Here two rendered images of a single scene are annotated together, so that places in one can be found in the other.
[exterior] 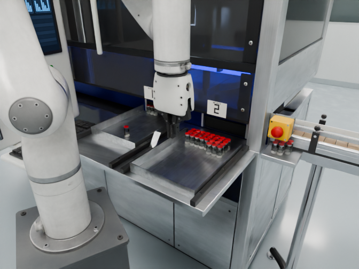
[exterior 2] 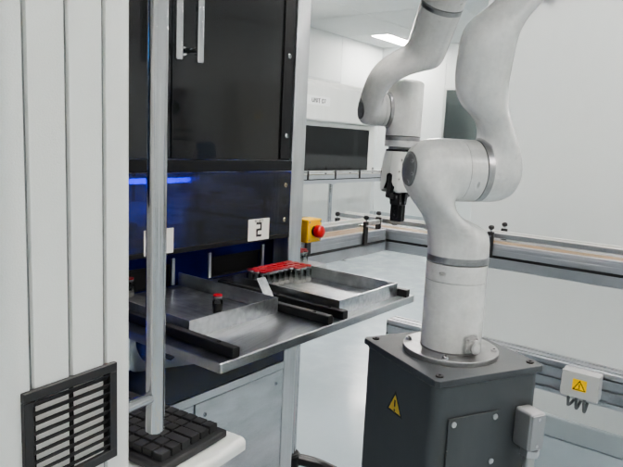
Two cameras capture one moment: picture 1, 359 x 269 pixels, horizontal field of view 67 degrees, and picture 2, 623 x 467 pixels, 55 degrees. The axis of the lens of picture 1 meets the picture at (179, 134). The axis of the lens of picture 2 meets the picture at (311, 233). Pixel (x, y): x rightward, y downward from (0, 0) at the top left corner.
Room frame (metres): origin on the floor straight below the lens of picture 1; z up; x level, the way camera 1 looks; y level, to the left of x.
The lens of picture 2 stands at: (0.79, 1.49, 1.26)
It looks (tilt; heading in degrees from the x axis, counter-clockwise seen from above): 9 degrees down; 273
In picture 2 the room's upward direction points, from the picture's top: 3 degrees clockwise
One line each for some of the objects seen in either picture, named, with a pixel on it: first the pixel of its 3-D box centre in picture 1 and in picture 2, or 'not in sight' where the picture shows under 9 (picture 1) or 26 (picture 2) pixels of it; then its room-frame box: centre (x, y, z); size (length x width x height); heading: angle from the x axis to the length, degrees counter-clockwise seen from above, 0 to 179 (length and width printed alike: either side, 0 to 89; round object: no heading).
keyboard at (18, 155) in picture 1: (57, 137); (104, 410); (1.15, 0.58, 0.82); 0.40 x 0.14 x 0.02; 151
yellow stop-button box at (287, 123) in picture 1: (281, 127); (306, 229); (0.89, -0.37, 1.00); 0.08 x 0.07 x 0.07; 145
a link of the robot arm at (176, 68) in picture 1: (172, 65); (402, 143); (0.65, 0.02, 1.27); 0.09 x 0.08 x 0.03; 55
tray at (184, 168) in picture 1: (188, 157); (314, 285); (0.84, -0.03, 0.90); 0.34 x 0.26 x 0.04; 145
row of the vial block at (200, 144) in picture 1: (204, 143); (283, 275); (0.93, -0.10, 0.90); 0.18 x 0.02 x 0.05; 55
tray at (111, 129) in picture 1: (139, 124); (184, 300); (1.13, 0.18, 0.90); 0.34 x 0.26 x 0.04; 145
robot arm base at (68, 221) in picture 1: (62, 198); (453, 306); (0.55, 0.30, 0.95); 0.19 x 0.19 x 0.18
